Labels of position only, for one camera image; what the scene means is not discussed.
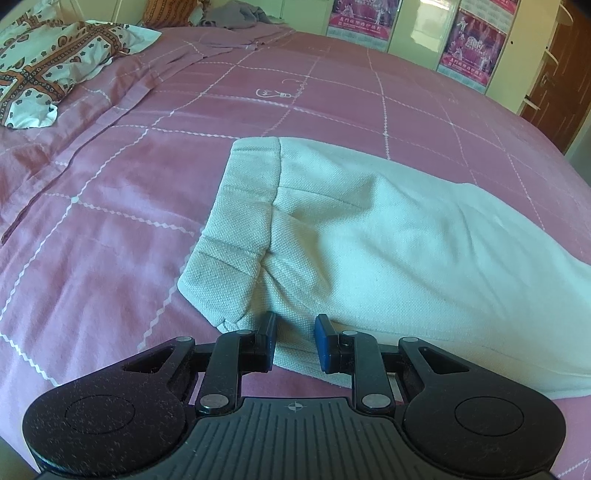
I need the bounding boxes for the white corner shelf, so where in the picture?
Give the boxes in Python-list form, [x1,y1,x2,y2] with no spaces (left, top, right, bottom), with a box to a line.
[522,0,574,112]

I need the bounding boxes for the grey crumpled cloth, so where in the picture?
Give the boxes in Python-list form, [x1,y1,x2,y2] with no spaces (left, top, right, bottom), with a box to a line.
[201,0,283,31]

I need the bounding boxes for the brown wooden door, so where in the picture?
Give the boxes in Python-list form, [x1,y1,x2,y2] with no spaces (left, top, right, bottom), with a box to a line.
[522,0,591,155]

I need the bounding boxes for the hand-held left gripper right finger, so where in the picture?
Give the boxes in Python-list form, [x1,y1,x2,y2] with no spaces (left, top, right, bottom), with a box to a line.
[314,314,469,411]

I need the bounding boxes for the pink checked bedsheet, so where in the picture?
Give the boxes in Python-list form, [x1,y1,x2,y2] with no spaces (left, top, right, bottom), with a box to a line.
[0,21,591,480]

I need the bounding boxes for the orange patterned cushion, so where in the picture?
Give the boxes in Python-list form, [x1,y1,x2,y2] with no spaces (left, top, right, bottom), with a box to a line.
[141,0,208,28]

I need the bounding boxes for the cream white pants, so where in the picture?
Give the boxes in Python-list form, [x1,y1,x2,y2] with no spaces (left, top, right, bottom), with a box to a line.
[178,136,591,402]

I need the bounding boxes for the cream wardrobe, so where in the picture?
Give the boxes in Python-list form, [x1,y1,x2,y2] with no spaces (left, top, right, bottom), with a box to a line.
[281,0,555,118]

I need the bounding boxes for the pink wall poster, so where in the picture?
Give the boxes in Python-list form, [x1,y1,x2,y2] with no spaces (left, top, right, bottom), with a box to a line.
[462,0,521,14]
[436,9,507,94]
[326,0,400,40]

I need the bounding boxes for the white brown patterned pillow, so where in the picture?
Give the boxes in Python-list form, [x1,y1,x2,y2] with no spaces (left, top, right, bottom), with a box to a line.
[0,19,162,130]

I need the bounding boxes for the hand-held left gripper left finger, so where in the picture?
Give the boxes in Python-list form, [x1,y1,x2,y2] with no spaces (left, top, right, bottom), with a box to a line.
[121,311,279,418]

